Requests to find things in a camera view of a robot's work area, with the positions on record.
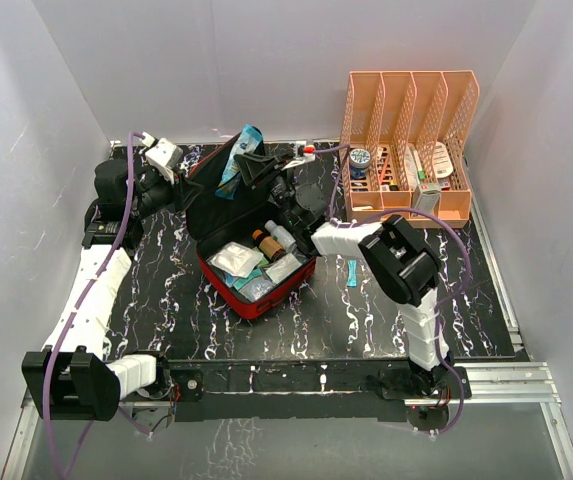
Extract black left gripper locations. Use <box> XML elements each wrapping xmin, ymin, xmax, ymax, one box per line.
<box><xmin>128</xmin><ymin>167</ymin><xmax>205</xmax><ymax>220</ymax></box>

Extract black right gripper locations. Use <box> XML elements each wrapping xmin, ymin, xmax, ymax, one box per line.
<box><xmin>236</xmin><ymin>153</ymin><xmax>299</xmax><ymax>227</ymax></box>

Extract blue cotton swab packet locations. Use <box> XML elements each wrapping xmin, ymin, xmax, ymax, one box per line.
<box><xmin>215</xmin><ymin>125</ymin><xmax>263</xmax><ymax>200</ymax></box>

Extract white plastic bottle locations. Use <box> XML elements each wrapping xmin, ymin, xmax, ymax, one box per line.
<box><xmin>265</xmin><ymin>220</ymin><xmax>297</xmax><ymax>253</ymax></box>

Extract red black medicine case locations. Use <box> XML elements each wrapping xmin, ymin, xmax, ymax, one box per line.
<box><xmin>185</xmin><ymin>136</ymin><xmax>316</xmax><ymax>320</ymax></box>

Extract brown bottle orange cap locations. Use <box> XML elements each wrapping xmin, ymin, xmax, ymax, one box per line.
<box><xmin>252</xmin><ymin>229</ymin><xmax>286</xmax><ymax>262</ymax></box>

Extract white gauze pad packet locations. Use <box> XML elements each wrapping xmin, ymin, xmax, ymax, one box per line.
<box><xmin>208</xmin><ymin>242</ymin><xmax>264</xmax><ymax>278</ymax></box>

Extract clear bag white gauze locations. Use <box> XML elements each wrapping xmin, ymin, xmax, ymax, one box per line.
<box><xmin>265</xmin><ymin>253</ymin><xmax>301</xmax><ymax>284</ymax></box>

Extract clear bag blue mask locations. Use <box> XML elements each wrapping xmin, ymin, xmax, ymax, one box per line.
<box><xmin>239</xmin><ymin>277</ymin><xmax>274</xmax><ymax>302</ymax></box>

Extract clear bag blue bandage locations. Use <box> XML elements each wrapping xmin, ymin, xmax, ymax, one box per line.
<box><xmin>224</xmin><ymin>269</ymin><xmax>263</xmax><ymax>290</ymax></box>

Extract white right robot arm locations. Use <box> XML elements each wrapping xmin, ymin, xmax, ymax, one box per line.
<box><xmin>233</xmin><ymin>145</ymin><xmax>458</xmax><ymax>397</ymax></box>

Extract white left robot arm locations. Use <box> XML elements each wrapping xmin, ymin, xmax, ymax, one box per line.
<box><xmin>21</xmin><ymin>133</ymin><xmax>201</xmax><ymax>421</ymax></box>

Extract round blue patterned tin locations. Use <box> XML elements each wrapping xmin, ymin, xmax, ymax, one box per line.
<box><xmin>349</xmin><ymin>148</ymin><xmax>372</xmax><ymax>180</ymax></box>

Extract small teal sachet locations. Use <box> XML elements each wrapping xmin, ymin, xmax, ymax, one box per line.
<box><xmin>346</xmin><ymin>259</ymin><xmax>358</xmax><ymax>288</ymax></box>

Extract peach plastic desk organizer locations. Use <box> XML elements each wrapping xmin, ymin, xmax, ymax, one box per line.
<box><xmin>340</xmin><ymin>70</ymin><xmax>480</xmax><ymax>228</ymax></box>

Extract grey stapler box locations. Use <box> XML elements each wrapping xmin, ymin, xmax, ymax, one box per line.
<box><xmin>411</xmin><ymin>182</ymin><xmax>441</xmax><ymax>216</ymax></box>

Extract pink white card pack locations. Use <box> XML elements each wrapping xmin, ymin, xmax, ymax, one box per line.
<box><xmin>432</xmin><ymin>142</ymin><xmax>454</xmax><ymax>179</ymax></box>

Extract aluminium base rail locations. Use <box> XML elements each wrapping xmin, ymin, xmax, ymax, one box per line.
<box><xmin>20</xmin><ymin>362</ymin><xmax>562</xmax><ymax>409</ymax></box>

